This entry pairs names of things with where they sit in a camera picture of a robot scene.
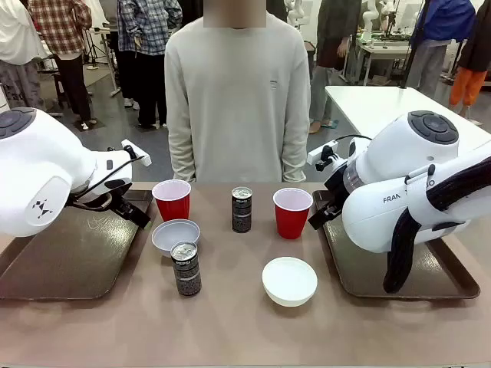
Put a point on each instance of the bystander in blue jacket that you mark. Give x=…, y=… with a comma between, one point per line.
x=437, y=38

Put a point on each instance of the bystander in dark jacket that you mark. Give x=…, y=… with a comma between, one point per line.
x=333, y=34

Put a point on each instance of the person in grey sweater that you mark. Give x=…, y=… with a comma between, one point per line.
x=238, y=96

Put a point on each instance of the person's right forearm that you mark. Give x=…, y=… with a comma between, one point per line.
x=182, y=157

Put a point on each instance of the black vertical pole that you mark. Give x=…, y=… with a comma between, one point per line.
x=412, y=42

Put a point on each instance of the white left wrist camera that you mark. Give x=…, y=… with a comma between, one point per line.
x=136, y=152

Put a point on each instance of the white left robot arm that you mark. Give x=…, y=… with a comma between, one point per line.
x=38, y=172

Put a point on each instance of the brown plastic tray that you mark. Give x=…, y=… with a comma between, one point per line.
x=76, y=260
x=364, y=276

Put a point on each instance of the grey background workbench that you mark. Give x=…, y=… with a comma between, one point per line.
x=377, y=50

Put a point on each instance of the bystander in orange trousers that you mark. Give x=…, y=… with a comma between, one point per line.
x=470, y=80

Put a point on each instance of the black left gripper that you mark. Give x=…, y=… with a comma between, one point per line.
x=122, y=207

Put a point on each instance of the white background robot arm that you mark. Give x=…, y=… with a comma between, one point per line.
x=372, y=19
x=297, y=11

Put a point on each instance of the person's left forearm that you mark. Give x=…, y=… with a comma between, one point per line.
x=295, y=157

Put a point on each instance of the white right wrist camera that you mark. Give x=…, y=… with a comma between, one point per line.
x=320, y=153

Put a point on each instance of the black pepsi can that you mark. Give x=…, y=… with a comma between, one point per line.
x=241, y=212
x=186, y=272

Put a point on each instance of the bystander in red plaid shirt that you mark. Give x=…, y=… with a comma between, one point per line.
x=61, y=34

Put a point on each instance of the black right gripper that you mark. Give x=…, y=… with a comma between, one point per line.
x=337, y=188

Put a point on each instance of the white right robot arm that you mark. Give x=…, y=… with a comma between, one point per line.
x=383, y=214

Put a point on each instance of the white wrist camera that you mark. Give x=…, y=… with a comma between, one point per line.
x=136, y=152
x=320, y=153

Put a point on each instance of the white plastic bowl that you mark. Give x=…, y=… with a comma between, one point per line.
x=289, y=281
x=169, y=234

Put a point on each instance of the red plastic cup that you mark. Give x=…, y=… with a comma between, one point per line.
x=172, y=207
x=292, y=218

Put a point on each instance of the bystander in white garment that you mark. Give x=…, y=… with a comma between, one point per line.
x=17, y=50

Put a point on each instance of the white side table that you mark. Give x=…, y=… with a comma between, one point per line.
x=368, y=111

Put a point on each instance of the bystander in blue plaid shirt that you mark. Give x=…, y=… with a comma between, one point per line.
x=147, y=34

